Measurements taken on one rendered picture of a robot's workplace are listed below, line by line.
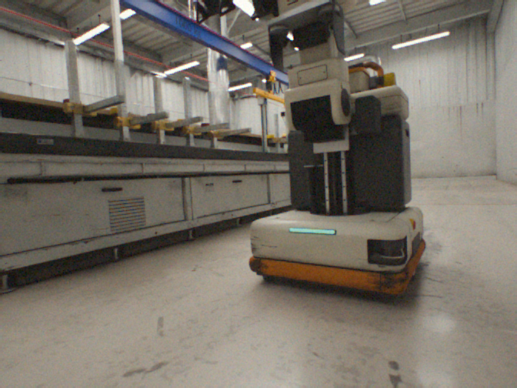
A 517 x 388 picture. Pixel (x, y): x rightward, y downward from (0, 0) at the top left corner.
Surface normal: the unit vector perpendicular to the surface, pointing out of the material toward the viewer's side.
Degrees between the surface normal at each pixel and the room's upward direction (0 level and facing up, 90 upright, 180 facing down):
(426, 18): 90
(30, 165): 90
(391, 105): 90
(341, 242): 90
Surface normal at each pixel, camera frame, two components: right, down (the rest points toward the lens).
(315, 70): -0.54, 0.22
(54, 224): 0.84, -0.09
